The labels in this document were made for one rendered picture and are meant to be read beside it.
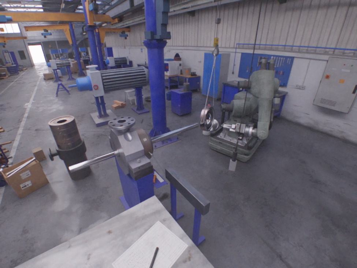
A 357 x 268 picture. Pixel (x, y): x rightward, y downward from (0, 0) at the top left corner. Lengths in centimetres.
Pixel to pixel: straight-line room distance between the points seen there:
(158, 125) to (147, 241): 280
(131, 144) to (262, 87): 183
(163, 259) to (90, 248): 51
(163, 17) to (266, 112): 221
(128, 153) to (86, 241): 75
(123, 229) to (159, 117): 269
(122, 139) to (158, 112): 213
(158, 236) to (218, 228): 123
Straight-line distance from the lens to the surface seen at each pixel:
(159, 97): 357
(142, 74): 553
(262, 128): 254
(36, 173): 354
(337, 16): 586
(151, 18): 346
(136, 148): 164
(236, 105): 323
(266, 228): 269
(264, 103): 254
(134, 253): 137
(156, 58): 343
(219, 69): 680
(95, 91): 513
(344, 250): 303
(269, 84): 255
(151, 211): 152
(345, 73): 534
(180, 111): 532
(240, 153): 346
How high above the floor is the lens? 209
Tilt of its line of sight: 29 degrees down
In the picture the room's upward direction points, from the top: straight up
